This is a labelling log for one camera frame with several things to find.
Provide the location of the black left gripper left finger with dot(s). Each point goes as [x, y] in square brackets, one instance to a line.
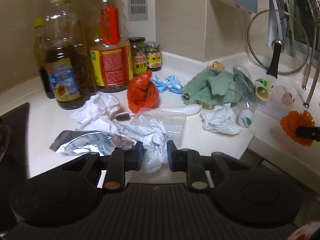
[120, 162]

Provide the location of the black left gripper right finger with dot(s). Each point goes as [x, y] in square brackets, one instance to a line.
[190, 162]

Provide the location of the silver foil wrapper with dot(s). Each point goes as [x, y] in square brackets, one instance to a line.
[154, 137]

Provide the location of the white paper tissue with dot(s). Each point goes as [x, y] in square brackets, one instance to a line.
[97, 113]

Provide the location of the clear plastic box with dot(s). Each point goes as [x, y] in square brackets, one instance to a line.
[174, 122]

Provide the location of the silver foil pouch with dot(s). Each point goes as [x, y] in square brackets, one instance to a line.
[83, 142]

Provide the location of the white toothbrush black bristles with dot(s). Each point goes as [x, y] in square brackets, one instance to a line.
[187, 110]

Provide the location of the crumpled white paper ball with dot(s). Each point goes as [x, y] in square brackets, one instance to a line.
[220, 119]

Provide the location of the orange plastic bag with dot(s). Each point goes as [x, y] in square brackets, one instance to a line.
[142, 92]

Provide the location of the green towel cloth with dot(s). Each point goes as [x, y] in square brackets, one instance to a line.
[211, 87]

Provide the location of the crumpled blue face mask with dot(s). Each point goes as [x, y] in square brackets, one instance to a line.
[171, 83]

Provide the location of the crushed clear plastic bottle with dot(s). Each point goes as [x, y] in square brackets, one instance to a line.
[247, 105]

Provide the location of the sunflower oil bottle blue label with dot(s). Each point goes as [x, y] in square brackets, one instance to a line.
[67, 62]

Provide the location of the brown paper wrapper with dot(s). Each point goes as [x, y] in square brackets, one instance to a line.
[216, 65]

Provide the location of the paper cup green print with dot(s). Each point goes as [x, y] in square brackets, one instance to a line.
[263, 89]

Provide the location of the black gas stove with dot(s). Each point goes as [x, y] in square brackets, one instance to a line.
[14, 126]

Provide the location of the tall yellow-label sauce jar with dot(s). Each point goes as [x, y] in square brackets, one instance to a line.
[139, 61]

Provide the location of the short soybean paste jar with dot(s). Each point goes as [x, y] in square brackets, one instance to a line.
[153, 55]

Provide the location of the orange brush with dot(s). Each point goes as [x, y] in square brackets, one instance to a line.
[300, 127]

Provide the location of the small dark sauce bottle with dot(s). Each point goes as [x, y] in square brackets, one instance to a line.
[40, 56]

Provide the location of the glass pot lid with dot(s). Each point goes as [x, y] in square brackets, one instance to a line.
[256, 43]

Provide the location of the metal dish rack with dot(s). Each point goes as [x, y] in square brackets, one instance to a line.
[314, 8]

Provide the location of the oil bottle red handle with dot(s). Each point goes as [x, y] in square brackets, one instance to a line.
[110, 47]

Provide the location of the grey wall vent grille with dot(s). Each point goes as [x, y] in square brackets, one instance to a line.
[138, 10]

